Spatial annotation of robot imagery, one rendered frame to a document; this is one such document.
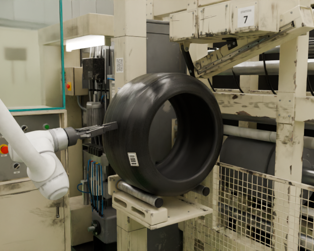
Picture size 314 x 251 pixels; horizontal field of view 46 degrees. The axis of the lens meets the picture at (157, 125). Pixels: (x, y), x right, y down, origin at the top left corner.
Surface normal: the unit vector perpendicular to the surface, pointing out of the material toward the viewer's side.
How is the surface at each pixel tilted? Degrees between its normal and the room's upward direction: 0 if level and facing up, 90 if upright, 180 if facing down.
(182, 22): 90
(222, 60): 90
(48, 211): 90
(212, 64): 90
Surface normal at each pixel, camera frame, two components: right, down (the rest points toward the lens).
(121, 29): -0.82, 0.07
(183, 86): 0.56, -0.08
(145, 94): -0.03, -0.42
